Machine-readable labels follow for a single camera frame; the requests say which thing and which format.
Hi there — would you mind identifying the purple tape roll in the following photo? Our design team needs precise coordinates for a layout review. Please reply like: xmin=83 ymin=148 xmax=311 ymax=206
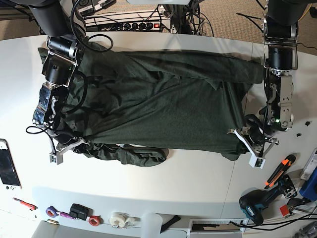
xmin=46 ymin=206 xmax=58 ymax=218

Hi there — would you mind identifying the red tape roll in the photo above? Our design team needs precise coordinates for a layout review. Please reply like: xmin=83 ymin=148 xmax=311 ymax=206
xmin=88 ymin=216 xmax=102 ymax=227

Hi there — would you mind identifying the white power strip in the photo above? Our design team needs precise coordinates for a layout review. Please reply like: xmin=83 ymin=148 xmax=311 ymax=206
xmin=85 ymin=9 xmax=176 ymax=33

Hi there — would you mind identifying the white translucent cup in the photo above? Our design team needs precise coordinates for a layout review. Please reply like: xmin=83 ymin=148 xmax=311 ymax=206
xmin=140 ymin=213 xmax=163 ymax=238

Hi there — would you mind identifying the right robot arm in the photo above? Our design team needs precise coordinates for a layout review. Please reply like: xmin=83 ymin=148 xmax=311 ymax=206
xmin=25 ymin=0 xmax=113 ymax=158

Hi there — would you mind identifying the teal black cordless drill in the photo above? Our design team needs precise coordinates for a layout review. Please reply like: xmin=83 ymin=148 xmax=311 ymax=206
xmin=238 ymin=174 xmax=298 ymax=226

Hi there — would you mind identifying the blue box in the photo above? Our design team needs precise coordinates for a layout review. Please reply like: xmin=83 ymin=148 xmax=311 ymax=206
xmin=299 ymin=169 xmax=317 ymax=201

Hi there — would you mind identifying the yellow cable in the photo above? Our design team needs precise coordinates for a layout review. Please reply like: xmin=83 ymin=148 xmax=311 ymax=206
xmin=297 ymin=4 xmax=313 ymax=25

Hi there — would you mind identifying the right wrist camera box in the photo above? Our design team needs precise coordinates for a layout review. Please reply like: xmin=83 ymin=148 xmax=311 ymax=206
xmin=49 ymin=152 xmax=63 ymax=165

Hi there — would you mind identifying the black tablet with white frame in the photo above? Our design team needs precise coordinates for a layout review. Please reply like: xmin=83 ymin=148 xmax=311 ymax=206
xmin=0 ymin=139 xmax=21 ymax=191

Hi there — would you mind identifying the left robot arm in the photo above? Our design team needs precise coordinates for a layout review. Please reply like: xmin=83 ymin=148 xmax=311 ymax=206
xmin=235 ymin=0 xmax=312 ymax=160

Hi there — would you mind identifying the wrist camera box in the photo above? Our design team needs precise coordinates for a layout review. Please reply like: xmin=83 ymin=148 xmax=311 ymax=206
xmin=249 ymin=155 xmax=265 ymax=169
xmin=49 ymin=152 xmax=63 ymax=165

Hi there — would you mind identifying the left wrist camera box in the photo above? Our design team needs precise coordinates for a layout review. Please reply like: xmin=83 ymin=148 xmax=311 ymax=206
xmin=249 ymin=155 xmax=265 ymax=169

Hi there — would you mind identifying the black action camera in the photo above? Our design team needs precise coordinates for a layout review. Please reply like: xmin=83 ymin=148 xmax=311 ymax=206
xmin=69 ymin=203 xmax=89 ymax=221

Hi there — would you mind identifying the orange black utility knife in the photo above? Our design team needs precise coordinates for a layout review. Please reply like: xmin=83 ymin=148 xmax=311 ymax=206
xmin=264 ymin=154 xmax=296 ymax=189

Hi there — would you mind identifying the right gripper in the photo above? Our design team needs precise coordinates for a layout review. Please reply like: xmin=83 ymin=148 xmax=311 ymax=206
xmin=48 ymin=129 xmax=91 ymax=155

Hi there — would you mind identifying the clear tape dispenser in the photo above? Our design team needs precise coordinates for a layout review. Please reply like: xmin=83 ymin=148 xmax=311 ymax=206
xmin=108 ymin=213 xmax=140 ymax=229

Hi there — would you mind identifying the dark green t-shirt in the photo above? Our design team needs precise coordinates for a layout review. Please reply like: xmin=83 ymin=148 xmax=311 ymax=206
xmin=63 ymin=51 xmax=263 ymax=167

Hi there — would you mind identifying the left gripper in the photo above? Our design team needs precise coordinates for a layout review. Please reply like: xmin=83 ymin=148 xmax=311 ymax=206
xmin=227 ymin=126 xmax=279 ymax=159

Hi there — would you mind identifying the red handled screwdriver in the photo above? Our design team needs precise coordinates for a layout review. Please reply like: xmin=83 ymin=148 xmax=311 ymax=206
xmin=12 ymin=197 xmax=37 ymax=211

